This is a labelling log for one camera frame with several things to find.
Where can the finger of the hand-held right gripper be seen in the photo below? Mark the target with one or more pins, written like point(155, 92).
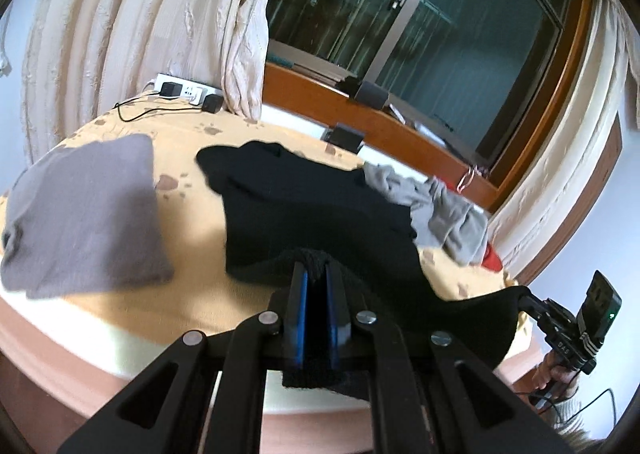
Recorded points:
point(535, 306)

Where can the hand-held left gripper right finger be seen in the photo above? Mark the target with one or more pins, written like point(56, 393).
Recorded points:
point(332, 314)

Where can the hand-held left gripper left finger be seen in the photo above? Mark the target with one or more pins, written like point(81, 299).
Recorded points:
point(300, 314)

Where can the black sweater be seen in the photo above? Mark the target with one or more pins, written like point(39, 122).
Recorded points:
point(310, 214)

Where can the grey fleece sweatshirt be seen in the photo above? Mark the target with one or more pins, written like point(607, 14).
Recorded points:
point(85, 214)

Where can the person's right forearm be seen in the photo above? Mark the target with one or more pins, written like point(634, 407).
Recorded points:
point(575, 419)

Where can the person's right hand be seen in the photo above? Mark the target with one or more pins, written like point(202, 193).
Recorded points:
point(550, 379)

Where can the red garment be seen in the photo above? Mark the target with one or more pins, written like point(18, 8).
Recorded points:
point(492, 259)

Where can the paw print blanket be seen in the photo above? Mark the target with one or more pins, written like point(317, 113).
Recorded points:
point(200, 244)

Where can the light grey ribbed sweater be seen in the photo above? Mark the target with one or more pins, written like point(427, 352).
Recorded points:
point(440, 219)

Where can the white mattress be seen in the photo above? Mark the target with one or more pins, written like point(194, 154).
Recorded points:
point(150, 356)

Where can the cream curtain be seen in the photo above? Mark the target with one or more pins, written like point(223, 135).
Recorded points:
point(565, 134)
point(150, 24)

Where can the black box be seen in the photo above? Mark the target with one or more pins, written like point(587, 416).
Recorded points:
point(347, 138)

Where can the wooden window sill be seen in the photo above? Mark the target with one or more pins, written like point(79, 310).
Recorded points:
point(380, 134)

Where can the dark grey box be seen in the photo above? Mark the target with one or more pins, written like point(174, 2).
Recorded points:
point(372, 95)

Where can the pink bed base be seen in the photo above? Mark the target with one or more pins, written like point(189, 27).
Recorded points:
point(75, 399)

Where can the white power strip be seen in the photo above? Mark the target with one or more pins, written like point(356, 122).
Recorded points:
point(192, 89)

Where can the small black plug adapter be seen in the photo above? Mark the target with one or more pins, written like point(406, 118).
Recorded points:
point(171, 90)

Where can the glass window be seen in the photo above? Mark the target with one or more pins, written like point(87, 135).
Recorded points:
point(425, 34)

